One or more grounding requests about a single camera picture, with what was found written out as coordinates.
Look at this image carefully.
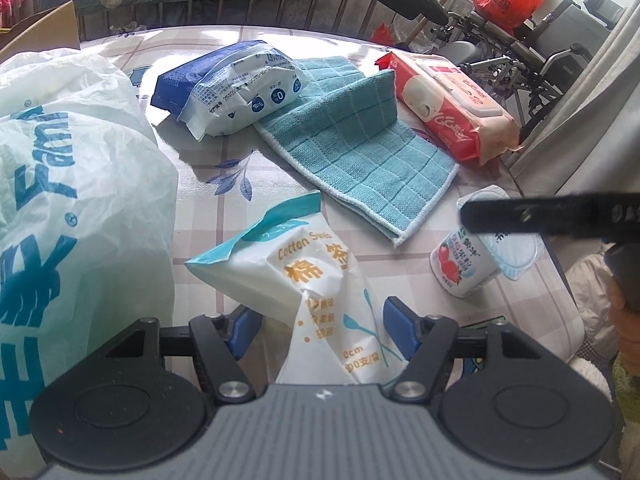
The small red plastic bag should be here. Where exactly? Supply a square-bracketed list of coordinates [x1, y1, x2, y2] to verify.
[371, 22, 401, 46]

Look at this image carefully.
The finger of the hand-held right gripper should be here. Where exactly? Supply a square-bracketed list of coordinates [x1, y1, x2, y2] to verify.
[459, 191, 640, 241]
[603, 242, 640, 308]

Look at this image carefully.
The grey curtain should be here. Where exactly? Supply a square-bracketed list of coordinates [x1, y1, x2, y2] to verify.
[500, 25, 640, 196]

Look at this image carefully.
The brown cardboard box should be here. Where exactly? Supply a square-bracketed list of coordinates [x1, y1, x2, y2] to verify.
[0, 0, 81, 61]

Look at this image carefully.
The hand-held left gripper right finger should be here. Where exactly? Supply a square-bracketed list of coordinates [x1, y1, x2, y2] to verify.
[382, 296, 541, 403]

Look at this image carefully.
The white cloth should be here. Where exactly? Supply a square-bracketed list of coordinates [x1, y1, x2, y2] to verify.
[565, 252, 613, 401]

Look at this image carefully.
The metal balcony railing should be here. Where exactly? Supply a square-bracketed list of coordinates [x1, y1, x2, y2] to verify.
[75, 0, 451, 46]

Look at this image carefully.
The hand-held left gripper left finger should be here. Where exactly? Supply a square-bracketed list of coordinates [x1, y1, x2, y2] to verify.
[100, 305, 262, 403]

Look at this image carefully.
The teal checked cloth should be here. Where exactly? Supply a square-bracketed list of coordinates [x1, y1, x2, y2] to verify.
[255, 56, 460, 248]

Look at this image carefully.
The dark chair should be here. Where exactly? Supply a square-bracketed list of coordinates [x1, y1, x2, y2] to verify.
[582, 0, 626, 28]

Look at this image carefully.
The white plastic shopping bag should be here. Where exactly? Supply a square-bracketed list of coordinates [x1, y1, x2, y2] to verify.
[0, 47, 180, 480]

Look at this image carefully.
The blue white wipes packet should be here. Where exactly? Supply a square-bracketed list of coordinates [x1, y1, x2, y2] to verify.
[150, 40, 308, 142]

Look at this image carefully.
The black wheelchair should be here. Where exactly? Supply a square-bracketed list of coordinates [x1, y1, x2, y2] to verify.
[400, 0, 613, 126]

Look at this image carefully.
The white teal cotton swab packet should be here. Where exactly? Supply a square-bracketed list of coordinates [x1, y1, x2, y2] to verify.
[185, 191, 416, 386]

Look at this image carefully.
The strawberry yogurt cup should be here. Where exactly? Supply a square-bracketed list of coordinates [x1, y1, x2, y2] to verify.
[430, 185, 545, 297]

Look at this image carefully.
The pink wet wipes pack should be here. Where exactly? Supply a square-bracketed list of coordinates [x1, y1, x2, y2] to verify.
[376, 51, 523, 167]

